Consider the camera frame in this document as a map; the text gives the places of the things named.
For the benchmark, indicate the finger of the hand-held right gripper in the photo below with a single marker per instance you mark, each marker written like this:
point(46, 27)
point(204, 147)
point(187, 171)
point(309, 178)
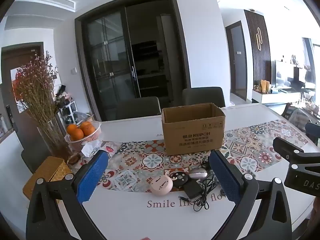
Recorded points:
point(313, 132)
point(287, 148)

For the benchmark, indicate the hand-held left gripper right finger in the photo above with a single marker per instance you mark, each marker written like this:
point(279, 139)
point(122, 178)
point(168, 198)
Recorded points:
point(225, 177)

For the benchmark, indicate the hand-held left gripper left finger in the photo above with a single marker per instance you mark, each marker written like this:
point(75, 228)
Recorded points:
point(92, 177)

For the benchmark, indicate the silver oval mouse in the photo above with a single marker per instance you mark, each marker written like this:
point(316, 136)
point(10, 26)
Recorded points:
point(198, 173)

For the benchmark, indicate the black round device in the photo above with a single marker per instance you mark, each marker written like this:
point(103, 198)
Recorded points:
point(178, 180)

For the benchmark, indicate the brown cardboard box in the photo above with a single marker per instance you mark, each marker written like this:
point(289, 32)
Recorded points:
point(192, 135)

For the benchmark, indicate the pink round device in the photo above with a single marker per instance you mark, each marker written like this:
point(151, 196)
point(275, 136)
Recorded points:
point(161, 185)

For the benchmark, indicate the small brown dish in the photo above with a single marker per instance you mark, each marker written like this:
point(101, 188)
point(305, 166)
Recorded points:
point(74, 159)

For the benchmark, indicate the white tissue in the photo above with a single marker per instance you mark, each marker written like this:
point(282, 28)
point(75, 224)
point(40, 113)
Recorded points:
point(89, 150)

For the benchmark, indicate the chair with patterned cushion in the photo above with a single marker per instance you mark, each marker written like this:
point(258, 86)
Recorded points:
point(291, 111)

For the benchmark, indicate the black power adapter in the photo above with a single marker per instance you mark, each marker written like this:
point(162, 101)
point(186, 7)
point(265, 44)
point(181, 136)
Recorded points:
point(193, 190)

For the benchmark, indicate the patterned fabric tissue pouch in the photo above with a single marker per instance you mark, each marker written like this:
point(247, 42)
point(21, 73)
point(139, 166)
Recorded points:
point(111, 147)

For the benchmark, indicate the white fruit basket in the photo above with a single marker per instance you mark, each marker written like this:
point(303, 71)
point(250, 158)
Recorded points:
point(86, 141)

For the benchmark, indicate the yellow woven box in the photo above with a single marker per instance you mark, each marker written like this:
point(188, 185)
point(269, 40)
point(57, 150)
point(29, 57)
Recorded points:
point(47, 172)

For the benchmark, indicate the orange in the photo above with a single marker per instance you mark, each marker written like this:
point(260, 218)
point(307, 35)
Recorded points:
point(77, 134)
point(72, 128)
point(89, 130)
point(85, 125)

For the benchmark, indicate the patterned table runner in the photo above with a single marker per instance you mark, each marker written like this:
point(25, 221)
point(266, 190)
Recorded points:
point(140, 165)

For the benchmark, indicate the glass vase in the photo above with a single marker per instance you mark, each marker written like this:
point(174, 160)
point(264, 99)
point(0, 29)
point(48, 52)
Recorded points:
point(56, 142)

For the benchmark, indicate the white television stand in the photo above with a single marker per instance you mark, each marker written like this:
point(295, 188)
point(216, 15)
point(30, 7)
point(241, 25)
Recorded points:
point(275, 96)

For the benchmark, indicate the dark grey dining chair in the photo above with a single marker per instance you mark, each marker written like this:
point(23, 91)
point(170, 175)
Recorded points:
point(138, 108)
point(203, 97)
point(35, 157)

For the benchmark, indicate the flat screen television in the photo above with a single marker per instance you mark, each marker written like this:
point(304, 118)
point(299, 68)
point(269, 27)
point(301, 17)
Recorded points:
point(285, 73)

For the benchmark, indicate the orange decorative object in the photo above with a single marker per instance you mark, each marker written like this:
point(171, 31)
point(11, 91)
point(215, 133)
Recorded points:
point(265, 86)

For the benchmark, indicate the white cube shelf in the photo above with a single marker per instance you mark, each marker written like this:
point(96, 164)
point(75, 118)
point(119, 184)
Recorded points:
point(68, 112)

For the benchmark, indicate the dark interior door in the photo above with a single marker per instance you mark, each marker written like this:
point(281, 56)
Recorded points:
point(237, 62)

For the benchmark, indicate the dried flower bunch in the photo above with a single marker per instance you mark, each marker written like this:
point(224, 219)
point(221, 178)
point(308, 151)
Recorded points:
point(35, 85)

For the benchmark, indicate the dark framed glass sliding doors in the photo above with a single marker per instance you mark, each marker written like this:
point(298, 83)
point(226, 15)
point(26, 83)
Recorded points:
point(130, 55)

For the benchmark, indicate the brown wooden door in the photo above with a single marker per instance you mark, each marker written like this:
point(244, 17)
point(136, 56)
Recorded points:
point(22, 57)

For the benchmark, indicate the dark slatted wall panel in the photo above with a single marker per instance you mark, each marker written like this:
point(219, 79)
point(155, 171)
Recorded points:
point(265, 62)

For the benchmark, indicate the gold wall ornament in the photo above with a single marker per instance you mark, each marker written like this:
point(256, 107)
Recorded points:
point(259, 38)

